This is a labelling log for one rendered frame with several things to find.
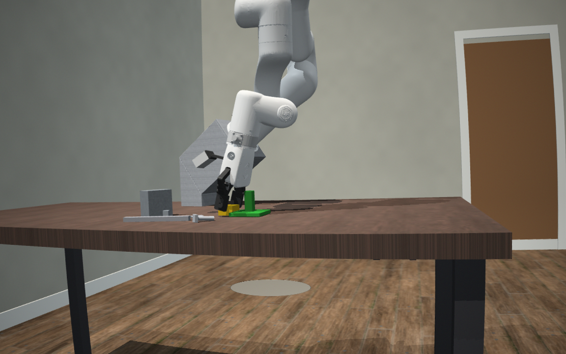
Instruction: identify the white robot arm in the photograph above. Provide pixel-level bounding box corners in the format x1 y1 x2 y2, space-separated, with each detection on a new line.
227 0 318 153

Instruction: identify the yellow square nut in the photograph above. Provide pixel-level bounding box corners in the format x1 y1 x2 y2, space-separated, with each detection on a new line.
218 205 240 215

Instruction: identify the grey flat bar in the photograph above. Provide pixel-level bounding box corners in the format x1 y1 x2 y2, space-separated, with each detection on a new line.
123 215 191 222

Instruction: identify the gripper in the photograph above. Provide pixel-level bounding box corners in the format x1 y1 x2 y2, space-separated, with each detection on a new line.
214 142 256 212

